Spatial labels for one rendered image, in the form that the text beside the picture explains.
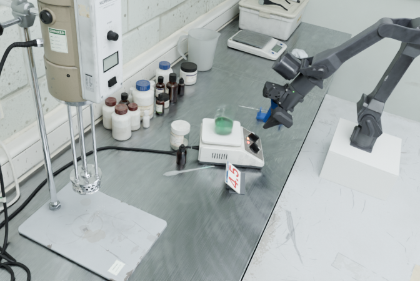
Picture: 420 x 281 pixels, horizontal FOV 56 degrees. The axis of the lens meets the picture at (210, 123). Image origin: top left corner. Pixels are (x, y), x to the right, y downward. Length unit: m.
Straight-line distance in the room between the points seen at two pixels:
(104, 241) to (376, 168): 0.76
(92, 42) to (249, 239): 0.62
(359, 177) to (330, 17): 1.38
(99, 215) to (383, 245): 0.73
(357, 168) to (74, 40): 0.86
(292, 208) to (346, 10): 1.52
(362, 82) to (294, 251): 1.67
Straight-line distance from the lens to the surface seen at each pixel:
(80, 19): 0.66
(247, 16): 2.17
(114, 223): 1.03
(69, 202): 1.09
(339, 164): 1.23
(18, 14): 0.80
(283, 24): 2.12
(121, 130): 1.26
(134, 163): 1.20
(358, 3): 2.42
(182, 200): 1.09
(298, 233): 1.08
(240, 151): 1.18
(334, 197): 1.22
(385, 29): 1.10
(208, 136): 1.18
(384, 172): 1.22
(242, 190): 1.14
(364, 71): 2.53
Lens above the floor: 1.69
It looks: 35 degrees down
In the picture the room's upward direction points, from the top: 7 degrees clockwise
